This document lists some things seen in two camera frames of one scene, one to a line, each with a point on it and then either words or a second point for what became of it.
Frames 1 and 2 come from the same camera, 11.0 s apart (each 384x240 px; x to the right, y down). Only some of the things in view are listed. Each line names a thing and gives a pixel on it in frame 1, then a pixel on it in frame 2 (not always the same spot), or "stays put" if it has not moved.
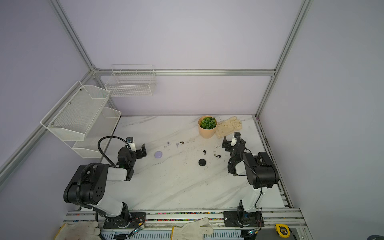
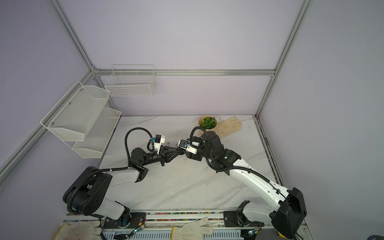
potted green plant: [207, 125] stays put
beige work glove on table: [228, 126] stays put
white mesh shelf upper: [73, 115] stays put
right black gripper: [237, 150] to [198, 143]
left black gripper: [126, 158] to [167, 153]
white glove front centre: [192, 231] stays put
